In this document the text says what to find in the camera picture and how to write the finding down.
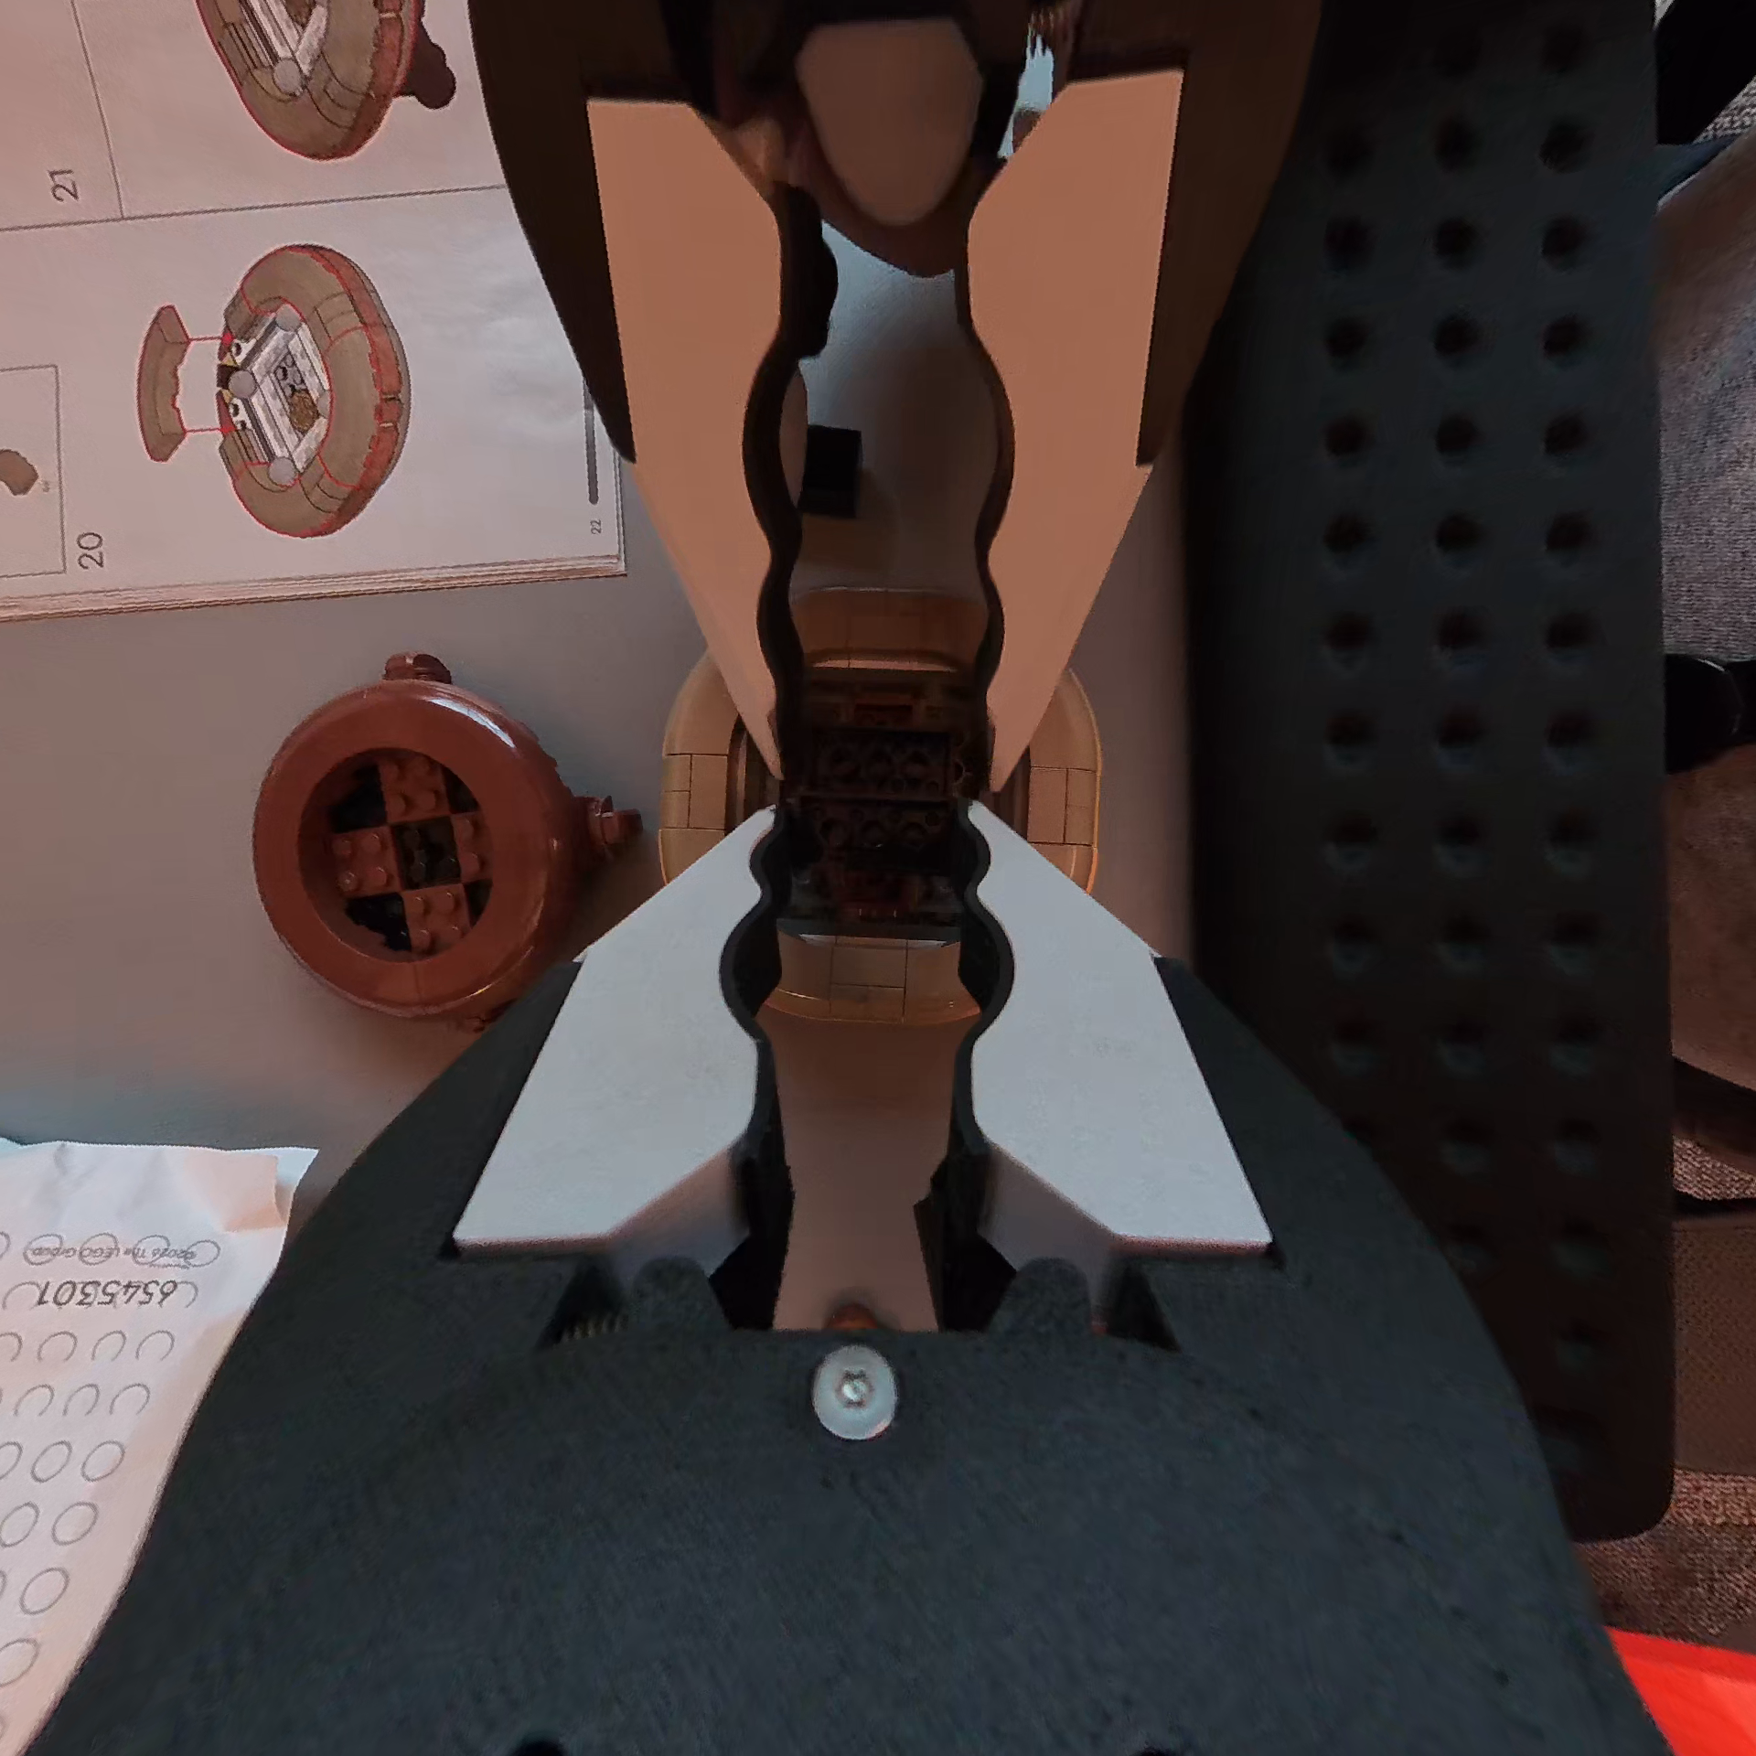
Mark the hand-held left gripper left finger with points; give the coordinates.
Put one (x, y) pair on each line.
(633, 1083)

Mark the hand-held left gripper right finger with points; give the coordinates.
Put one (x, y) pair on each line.
(1099, 1083)

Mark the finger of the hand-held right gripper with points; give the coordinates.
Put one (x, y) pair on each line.
(1083, 344)
(672, 344)

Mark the grey desk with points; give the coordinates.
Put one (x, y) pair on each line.
(136, 824)

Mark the building instruction booklet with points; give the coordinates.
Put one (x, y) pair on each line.
(479, 344)

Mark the small black brick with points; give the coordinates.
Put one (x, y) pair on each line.
(834, 473)

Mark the white printed paper bag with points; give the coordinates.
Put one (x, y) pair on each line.
(110, 1372)

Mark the red-orange cloth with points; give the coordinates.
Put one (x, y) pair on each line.
(1689, 1701)

